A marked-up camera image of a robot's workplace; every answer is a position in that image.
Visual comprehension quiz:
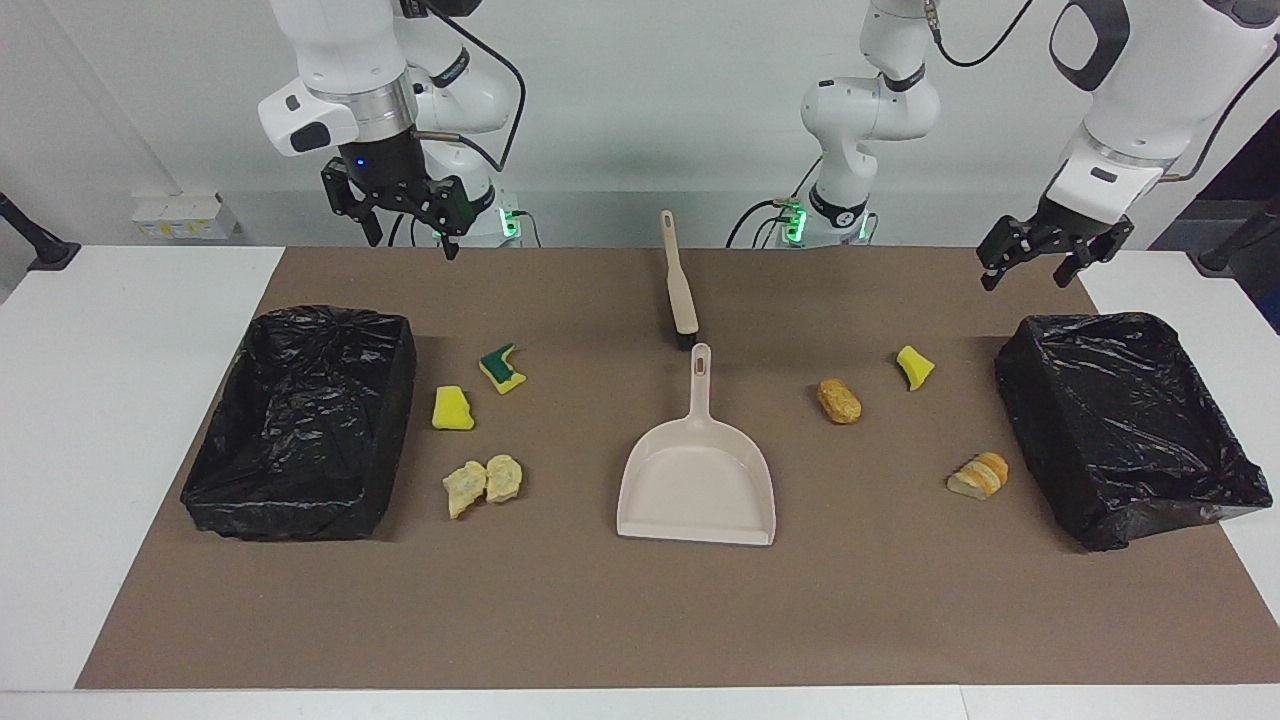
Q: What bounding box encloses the small yellow sponge piece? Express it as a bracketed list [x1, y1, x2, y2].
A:
[895, 345, 936, 392]

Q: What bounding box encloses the green and yellow sponge piece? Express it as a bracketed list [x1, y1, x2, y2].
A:
[478, 343, 528, 395]

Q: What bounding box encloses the large yellow sponge piece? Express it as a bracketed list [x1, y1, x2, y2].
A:
[432, 385, 476, 432]

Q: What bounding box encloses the brown toy bread roll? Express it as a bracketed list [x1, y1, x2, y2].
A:
[816, 377, 863, 425]

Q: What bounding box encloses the striped toy croissant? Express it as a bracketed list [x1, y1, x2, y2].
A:
[946, 451, 1010, 501]

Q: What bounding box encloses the beige hand brush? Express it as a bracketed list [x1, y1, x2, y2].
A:
[659, 209, 701, 351]

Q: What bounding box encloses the pale crumbly foam piece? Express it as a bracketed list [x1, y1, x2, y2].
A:
[442, 461, 488, 520]
[485, 454, 525, 504]

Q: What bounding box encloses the beige plastic dustpan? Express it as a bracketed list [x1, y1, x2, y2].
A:
[615, 343, 778, 548]

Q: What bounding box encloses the black bag-lined bin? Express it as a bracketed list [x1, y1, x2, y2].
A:
[180, 305, 418, 543]
[993, 312, 1274, 553]

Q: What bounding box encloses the brown table mat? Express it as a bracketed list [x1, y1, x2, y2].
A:
[75, 247, 1280, 691]

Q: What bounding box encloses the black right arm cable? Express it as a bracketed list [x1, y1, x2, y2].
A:
[405, 0, 528, 173]

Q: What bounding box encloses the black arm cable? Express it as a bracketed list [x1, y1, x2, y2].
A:
[930, 0, 1280, 181]
[405, 0, 528, 173]

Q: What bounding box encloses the black camera stand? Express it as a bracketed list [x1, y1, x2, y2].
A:
[1198, 195, 1280, 273]
[0, 190, 81, 273]

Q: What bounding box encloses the white wall socket box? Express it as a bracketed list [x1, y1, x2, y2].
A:
[132, 193, 241, 241]

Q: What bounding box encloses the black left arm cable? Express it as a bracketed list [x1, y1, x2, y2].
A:
[930, 0, 1280, 181]

